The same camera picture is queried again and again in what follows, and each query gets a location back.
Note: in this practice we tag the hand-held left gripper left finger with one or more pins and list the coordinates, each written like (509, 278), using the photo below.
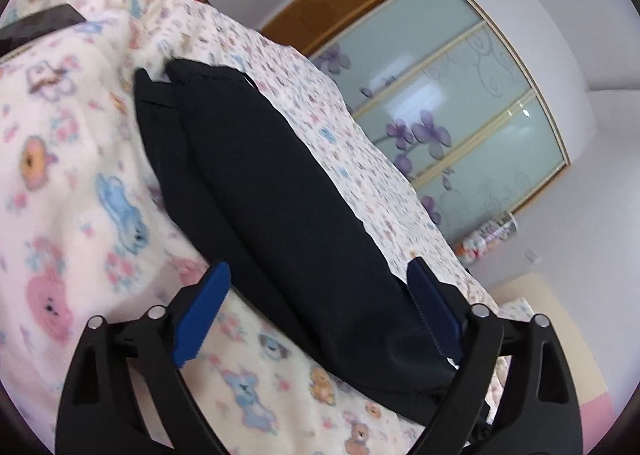
(200, 317)

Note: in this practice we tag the brown wooden door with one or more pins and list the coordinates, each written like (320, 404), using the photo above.
(325, 0)

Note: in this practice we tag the clear tub of plush toys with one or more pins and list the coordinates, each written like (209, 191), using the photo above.
(487, 237)

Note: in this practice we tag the animal print fleece blanket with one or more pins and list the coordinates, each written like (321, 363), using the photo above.
(65, 175)

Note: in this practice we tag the black flat device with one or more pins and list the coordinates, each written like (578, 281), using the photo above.
(35, 27)

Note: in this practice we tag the small print bed sheet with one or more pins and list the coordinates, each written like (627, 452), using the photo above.
(350, 155)

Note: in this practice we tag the floral glass sliding wardrobe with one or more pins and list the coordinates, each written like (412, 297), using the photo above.
(450, 85)

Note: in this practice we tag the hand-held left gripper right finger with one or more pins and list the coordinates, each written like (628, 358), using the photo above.
(436, 316)

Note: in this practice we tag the black pants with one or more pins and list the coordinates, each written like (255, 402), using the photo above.
(280, 195)

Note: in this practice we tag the white wall socket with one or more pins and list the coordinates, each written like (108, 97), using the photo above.
(533, 255)

